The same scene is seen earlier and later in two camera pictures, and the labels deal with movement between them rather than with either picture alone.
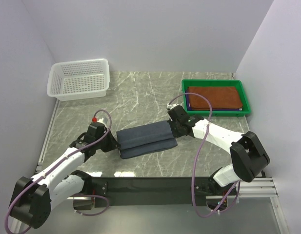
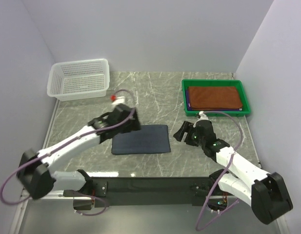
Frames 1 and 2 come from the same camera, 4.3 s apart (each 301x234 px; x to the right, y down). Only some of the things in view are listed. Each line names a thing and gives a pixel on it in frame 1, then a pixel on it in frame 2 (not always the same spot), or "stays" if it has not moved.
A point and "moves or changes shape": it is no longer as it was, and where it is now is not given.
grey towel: (138, 140) moves or changes shape
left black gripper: (113, 144) to (134, 125)
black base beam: (150, 191) stays
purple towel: (189, 108) stays
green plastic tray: (185, 84) stays
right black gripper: (175, 134) to (188, 127)
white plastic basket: (79, 79) stays
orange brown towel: (219, 97) stays
